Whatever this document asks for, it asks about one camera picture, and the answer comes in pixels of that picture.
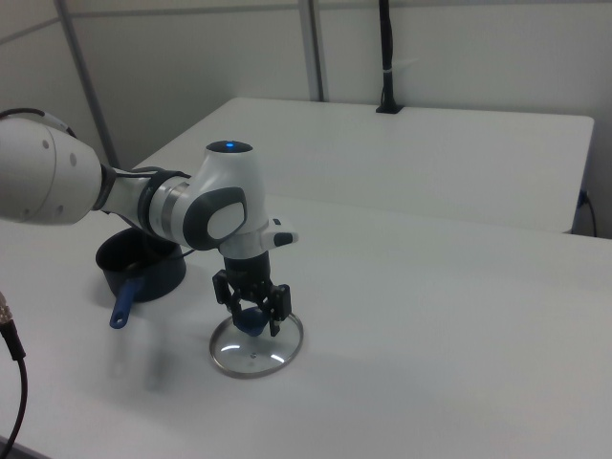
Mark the dark saucepan with blue handle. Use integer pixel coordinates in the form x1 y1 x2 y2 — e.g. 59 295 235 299
95 228 187 332

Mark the glass lid with blue knob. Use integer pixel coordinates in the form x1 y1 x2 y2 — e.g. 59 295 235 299
208 307 305 381

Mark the white side table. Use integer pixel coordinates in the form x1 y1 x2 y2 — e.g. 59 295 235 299
129 98 596 235

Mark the black cable with metal connector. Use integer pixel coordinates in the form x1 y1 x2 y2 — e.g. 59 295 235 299
0 288 31 448

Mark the slim grey wall post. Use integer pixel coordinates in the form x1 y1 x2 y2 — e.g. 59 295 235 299
54 0 120 169

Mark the black camera pole with clamp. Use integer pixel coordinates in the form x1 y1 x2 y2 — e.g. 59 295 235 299
375 0 405 116

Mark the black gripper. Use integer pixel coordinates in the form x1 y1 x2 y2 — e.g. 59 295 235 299
211 253 293 339

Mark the wide grey wall post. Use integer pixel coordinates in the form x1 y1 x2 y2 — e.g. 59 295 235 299
298 0 332 103

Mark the blue plug with black cable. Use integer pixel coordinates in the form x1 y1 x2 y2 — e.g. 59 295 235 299
577 189 599 238

